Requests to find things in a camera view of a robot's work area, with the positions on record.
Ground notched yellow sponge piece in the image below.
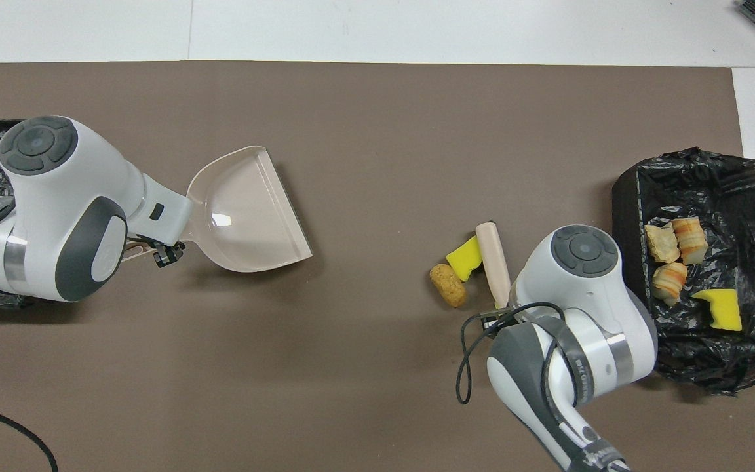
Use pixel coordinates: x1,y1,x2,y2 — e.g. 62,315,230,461
691,288,743,332

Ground beige hand brush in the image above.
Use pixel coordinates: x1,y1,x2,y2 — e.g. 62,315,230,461
475,221,513,310

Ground brown cork-like cylinder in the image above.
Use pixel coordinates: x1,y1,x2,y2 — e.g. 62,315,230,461
429,264,468,309

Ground rounded beige foam chunk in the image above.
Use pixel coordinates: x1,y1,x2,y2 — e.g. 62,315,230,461
652,262,689,307

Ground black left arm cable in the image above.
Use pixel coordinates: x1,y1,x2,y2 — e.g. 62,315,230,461
0,400,60,472

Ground brown table mat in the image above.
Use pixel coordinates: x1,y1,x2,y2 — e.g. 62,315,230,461
0,61,755,472

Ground beige plastic dustpan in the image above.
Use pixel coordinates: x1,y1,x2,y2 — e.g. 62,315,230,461
122,146,313,273

